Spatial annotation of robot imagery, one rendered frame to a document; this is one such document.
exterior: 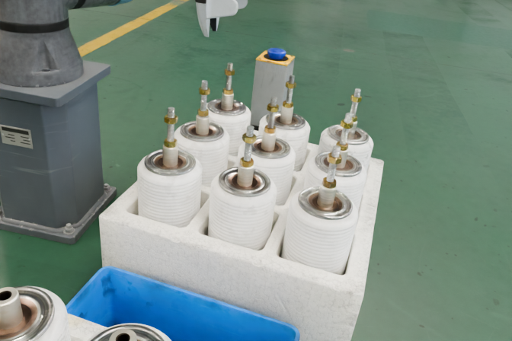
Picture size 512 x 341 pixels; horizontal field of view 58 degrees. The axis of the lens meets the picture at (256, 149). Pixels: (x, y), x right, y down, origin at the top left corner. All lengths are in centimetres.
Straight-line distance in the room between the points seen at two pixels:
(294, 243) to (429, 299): 37
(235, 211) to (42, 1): 45
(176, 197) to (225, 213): 8
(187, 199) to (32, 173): 34
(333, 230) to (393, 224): 49
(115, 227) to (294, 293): 27
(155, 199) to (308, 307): 26
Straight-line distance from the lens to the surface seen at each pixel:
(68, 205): 94
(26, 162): 91
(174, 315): 72
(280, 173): 74
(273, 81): 100
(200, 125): 78
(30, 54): 84
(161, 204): 69
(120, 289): 74
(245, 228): 66
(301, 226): 63
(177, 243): 67
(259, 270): 65
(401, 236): 107
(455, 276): 102
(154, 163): 70
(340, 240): 64
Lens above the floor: 61
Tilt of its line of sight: 28 degrees down
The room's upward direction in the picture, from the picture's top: 7 degrees clockwise
